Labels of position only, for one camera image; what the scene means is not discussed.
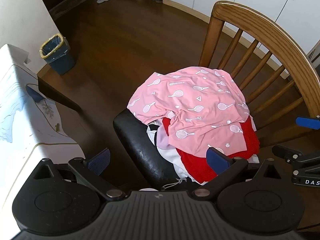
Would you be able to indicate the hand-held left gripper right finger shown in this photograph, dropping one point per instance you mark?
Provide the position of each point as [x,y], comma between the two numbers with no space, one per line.
[217,160]

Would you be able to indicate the pink racket print shirt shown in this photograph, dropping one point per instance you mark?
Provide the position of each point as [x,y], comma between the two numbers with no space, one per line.
[200,100]

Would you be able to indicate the wooden chair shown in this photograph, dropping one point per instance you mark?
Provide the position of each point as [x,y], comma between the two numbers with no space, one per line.
[262,27]

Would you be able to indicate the white garment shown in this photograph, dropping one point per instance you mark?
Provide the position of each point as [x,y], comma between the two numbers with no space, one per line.
[170,158]

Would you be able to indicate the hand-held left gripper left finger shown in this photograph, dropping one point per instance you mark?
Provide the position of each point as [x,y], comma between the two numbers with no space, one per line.
[100,159]

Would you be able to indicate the red garment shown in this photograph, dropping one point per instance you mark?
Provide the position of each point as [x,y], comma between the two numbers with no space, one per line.
[195,166]

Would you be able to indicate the printed tablecloth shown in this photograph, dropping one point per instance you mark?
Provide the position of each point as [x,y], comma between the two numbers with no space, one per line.
[25,120]

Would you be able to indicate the brown doormat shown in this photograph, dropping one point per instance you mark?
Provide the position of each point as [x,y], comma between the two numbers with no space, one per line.
[75,2]

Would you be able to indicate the lilac garment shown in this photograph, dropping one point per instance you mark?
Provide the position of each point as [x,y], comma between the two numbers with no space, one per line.
[162,140]

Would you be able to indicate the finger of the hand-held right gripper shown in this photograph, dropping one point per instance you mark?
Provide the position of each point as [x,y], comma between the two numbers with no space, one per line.
[300,155]
[308,123]

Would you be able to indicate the blue trash bin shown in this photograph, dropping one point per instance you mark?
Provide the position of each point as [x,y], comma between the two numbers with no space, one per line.
[60,60]

